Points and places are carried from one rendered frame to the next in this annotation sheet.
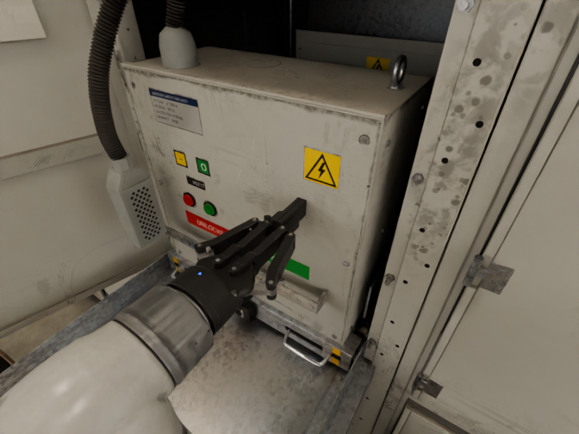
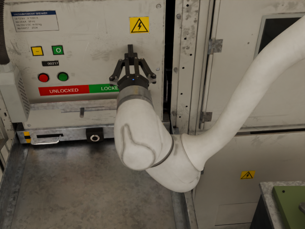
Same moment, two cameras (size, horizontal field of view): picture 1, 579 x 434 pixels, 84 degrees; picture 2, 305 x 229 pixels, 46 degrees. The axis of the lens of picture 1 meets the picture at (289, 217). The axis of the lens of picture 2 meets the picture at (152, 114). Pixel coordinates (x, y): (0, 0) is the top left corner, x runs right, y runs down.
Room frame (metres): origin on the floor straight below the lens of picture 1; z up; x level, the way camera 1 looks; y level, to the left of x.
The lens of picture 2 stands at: (-0.37, 0.51, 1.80)
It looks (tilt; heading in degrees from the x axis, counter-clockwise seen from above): 41 degrees down; 322
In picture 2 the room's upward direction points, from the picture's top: straight up
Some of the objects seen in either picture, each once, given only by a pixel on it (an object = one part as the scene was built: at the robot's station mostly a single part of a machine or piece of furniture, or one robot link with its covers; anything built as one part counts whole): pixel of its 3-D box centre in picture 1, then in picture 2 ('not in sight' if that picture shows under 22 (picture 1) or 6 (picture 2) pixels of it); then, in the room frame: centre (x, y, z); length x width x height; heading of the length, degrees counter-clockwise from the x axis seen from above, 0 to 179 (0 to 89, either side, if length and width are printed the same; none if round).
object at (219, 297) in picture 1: (217, 285); (133, 86); (0.25, 0.08, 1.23); 0.09 x 0.08 x 0.07; 147
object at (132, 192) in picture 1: (138, 204); (14, 92); (0.54, 0.31, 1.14); 0.08 x 0.05 x 0.17; 147
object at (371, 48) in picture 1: (376, 72); not in sight; (1.04, -0.26, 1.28); 0.58 x 0.02 x 0.19; 57
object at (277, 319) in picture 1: (252, 297); (95, 128); (0.50, 0.09, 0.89); 0.54 x 0.05 x 0.06; 57
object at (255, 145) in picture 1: (237, 218); (86, 73); (0.49, 0.10, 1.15); 0.48 x 0.01 x 0.48; 57
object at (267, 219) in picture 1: (245, 248); (127, 72); (0.32, 0.06, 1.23); 0.11 x 0.01 x 0.04; 148
